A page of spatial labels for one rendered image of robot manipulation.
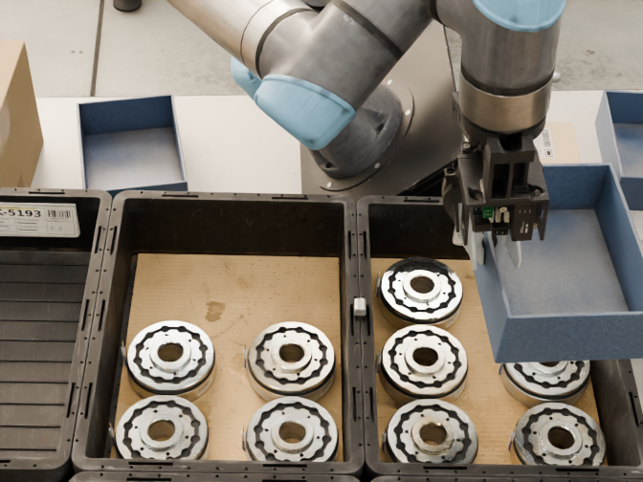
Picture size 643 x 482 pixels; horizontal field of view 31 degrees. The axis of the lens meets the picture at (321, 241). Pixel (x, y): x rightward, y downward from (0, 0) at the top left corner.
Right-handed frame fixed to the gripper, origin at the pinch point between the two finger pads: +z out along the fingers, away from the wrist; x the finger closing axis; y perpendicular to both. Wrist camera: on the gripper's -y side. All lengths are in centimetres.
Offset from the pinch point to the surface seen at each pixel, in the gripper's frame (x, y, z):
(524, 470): 3.2, 13.2, 19.8
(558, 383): 10.2, -2.5, 27.6
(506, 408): 4.1, -1.0, 29.9
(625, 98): 34, -65, 40
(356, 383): -13.4, 2.1, 18.4
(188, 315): -33.4, -15.6, 26.8
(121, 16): -69, -188, 108
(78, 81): -78, -160, 107
